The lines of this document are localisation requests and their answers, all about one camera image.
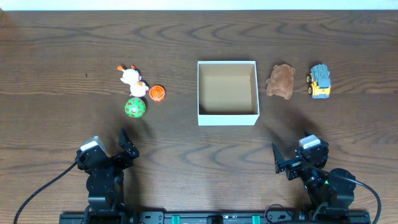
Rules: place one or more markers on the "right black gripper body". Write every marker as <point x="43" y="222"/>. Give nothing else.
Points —
<point x="295" y="165"/>

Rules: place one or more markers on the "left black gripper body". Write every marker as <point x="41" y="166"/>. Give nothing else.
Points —
<point x="112" y="158"/>

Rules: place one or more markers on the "green numbered dice ball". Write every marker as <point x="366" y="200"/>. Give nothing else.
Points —
<point x="135" y="107"/>

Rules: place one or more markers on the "orange patterned ball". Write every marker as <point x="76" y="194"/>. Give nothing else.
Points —
<point x="157" y="93"/>

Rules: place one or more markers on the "white pink rabbit figure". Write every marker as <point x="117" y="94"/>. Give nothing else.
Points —
<point x="133" y="78"/>

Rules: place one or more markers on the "brown plush bear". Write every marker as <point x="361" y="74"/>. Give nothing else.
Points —
<point x="281" y="81"/>

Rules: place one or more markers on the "yellow grey toy truck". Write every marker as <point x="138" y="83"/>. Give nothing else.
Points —
<point x="319" y="81"/>

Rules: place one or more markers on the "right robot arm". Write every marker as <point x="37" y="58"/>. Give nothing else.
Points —
<point x="331" y="193"/>

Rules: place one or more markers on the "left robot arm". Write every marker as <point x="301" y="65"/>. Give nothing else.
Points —
<point x="105" y="184"/>

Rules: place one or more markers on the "white cardboard box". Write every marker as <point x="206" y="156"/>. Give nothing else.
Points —
<point x="227" y="93"/>

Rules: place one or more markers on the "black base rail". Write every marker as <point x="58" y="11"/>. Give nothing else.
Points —
<point x="272" y="216"/>

